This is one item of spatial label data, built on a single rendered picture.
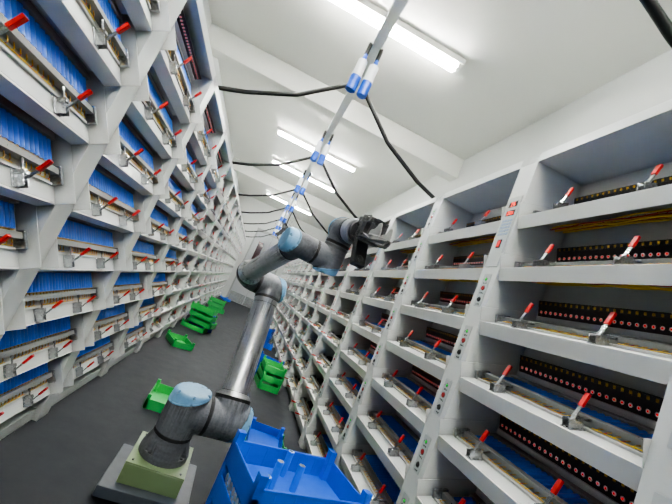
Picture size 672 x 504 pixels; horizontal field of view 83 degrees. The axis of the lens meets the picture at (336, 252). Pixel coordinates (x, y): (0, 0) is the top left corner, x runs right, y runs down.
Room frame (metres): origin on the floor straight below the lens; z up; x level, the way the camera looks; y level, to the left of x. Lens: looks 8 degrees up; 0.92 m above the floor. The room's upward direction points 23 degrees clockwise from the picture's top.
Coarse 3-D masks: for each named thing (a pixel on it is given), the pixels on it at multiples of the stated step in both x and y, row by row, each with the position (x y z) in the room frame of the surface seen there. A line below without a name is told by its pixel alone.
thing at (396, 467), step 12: (360, 408) 1.96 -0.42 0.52; (372, 408) 1.97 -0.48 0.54; (384, 408) 1.98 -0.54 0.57; (360, 420) 1.90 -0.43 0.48; (372, 432) 1.76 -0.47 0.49; (384, 432) 1.77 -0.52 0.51; (372, 444) 1.71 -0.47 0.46; (384, 444) 1.64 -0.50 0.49; (384, 456) 1.56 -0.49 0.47; (396, 468) 1.44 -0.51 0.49; (408, 468) 1.37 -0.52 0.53; (396, 480) 1.43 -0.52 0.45
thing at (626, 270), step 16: (656, 240) 0.94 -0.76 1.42; (512, 256) 1.28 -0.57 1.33; (544, 256) 1.12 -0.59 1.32; (560, 256) 1.25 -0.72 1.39; (576, 256) 1.19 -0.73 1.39; (592, 256) 1.13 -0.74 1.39; (608, 256) 1.07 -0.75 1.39; (624, 256) 0.85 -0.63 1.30; (640, 256) 0.98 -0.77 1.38; (656, 256) 0.94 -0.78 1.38; (512, 272) 1.21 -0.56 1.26; (528, 272) 1.13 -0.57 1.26; (544, 272) 1.07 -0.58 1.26; (560, 272) 1.01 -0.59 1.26; (576, 272) 0.96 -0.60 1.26; (592, 272) 0.91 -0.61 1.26; (608, 272) 0.87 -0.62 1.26; (624, 272) 0.83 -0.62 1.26; (640, 272) 0.79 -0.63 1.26; (656, 272) 0.76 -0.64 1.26; (640, 288) 0.94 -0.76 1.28; (656, 288) 0.88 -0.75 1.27
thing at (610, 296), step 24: (648, 168) 1.07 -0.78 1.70; (480, 216) 1.92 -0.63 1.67; (576, 240) 1.25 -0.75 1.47; (600, 240) 1.15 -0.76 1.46; (624, 240) 1.07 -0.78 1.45; (648, 240) 1.00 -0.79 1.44; (456, 288) 1.89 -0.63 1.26; (552, 288) 1.28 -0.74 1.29; (576, 288) 1.18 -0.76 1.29; (600, 288) 1.10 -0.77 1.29; (624, 288) 1.03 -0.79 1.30; (552, 360) 1.18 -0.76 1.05; (624, 384) 0.95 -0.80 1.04; (648, 384) 0.90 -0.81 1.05
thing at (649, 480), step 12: (660, 420) 0.67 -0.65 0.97; (660, 432) 0.67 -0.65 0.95; (660, 444) 0.66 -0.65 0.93; (648, 456) 0.67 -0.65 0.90; (660, 456) 0.66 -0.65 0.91; (648, 468) 0.67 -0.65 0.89; (660, 468) 0.65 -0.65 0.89; (648, 480) 0.66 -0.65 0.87; (660, 480) 0.65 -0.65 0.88; (648, 492) 0.66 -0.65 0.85; (660, 492) 0.64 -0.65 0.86
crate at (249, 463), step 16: (240, 432) 0.98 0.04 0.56; (240, 448) 0.99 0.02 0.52; (256, 448) 1.02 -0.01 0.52; (272, 448) 1.04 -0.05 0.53; (240, 464) 0.91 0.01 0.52; (256, 464) 1.03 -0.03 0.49; (272, 464) 1.05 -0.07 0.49; (304, 464) 1.09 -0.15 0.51; (320, 464) 1.12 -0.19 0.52; (240, 480) 0.89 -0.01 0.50; (256, 480) 0.83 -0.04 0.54; (288, 480) 1.03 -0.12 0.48; (304, 480) 1.06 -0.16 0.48; (320, 480) 1.10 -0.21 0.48; (336, 480) 1.08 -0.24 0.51; (240, 496) 0.86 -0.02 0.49; (256, 496) 0.82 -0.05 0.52; (272, 496) 0.84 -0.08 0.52; (288, 496) 0.86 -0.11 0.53; (304, 496) 0.87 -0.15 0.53; (320, 496) 1.02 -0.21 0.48; (336, 496) 1.05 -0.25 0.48; (352, 496) 1.01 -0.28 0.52; (368, 496) 0.95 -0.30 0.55
